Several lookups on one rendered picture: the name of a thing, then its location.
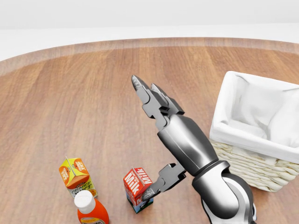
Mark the red milk carton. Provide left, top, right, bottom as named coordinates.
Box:
left=123, top=166, right=154, bottom=214

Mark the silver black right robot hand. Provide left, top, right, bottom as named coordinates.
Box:
left=131, top=75, right=220, bottom=202

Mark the orange juice carton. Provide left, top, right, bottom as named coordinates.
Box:
left=58, top=156, right=99, bottom=199

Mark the wicker basket with white liner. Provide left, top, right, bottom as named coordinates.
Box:
left=209, top=70, right=299, bottom=193

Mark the orange sauce bottle white cap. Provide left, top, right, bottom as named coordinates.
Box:
left=74, top=190, right=110, bottom=224

